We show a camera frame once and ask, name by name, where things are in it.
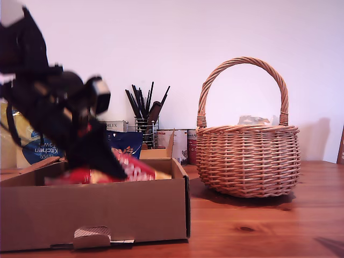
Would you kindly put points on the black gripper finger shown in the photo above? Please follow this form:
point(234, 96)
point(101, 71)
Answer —
point(94, 150)

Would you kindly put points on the dark blue egg bag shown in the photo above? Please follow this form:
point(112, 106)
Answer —
point(131, 142)

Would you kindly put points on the red white Maltesers bag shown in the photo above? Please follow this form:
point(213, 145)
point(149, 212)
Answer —
point(137, 172)

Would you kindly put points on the brown green swirl egg bag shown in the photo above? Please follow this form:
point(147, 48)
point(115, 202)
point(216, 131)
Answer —
point(252, 120)

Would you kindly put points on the white Porlex box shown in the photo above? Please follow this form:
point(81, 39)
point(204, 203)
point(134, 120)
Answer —
point(115, 125)

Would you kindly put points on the brown cardboard box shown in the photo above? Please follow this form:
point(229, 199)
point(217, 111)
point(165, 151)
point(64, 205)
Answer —
point(94, 209)

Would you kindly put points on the woven wicker basket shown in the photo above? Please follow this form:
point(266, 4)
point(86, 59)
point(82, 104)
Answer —
point(247, 161)

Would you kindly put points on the yellow kitchen towel pack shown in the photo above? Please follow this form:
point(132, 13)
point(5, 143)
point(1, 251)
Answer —
point(40, 153)

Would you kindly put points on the white label tin can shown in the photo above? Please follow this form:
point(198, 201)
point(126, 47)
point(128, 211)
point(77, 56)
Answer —
point(180, 142)

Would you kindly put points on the white paper slip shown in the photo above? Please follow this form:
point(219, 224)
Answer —
point(122, 240)

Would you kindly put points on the red label tin can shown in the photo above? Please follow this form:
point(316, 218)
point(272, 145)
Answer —
point(192, 145)

